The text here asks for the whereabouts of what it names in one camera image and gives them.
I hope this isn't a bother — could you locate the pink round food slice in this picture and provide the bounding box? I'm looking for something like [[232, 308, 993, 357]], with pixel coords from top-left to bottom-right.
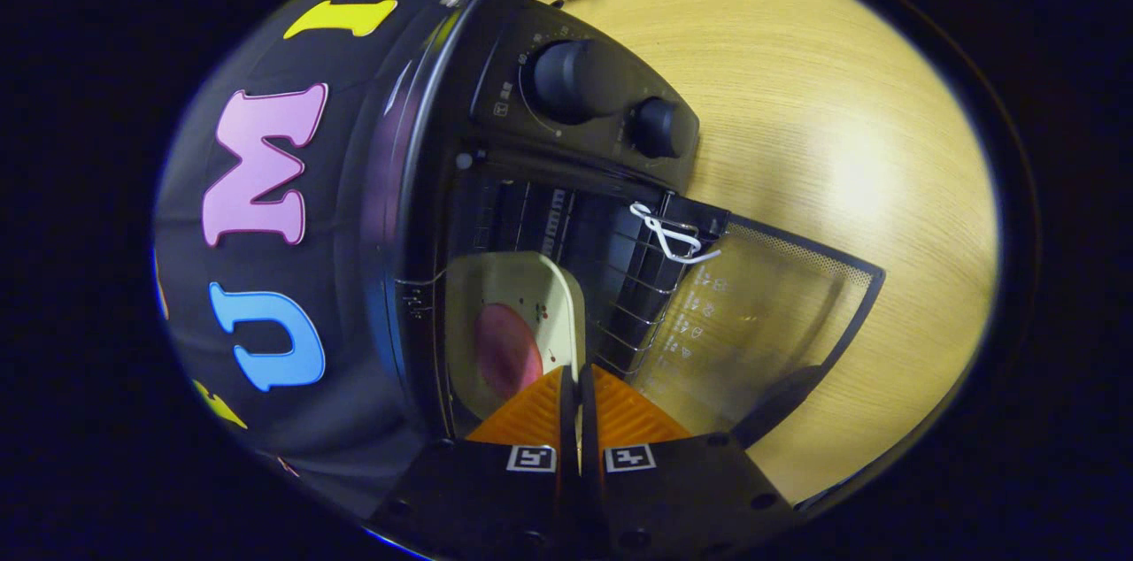
[[474, 303, 544, 401]]

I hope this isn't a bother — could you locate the black toaster oven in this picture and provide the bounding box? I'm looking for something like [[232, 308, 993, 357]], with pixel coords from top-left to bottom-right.
[[358, 0, 886, 456]]

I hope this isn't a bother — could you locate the cream square plate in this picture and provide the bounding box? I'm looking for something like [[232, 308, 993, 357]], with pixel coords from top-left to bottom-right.
[[443, 251, 587, 420]]

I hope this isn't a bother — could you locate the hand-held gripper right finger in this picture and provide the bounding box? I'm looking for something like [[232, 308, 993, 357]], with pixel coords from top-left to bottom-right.
[[580, 364, 798, 558]]

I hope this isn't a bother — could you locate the white string loop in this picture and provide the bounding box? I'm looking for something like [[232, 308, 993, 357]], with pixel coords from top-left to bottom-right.
[[629, 202, 723, 266]]

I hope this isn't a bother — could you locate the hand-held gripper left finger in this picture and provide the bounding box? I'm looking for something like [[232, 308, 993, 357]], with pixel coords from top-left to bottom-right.
[[367, 365, 581, 557]]

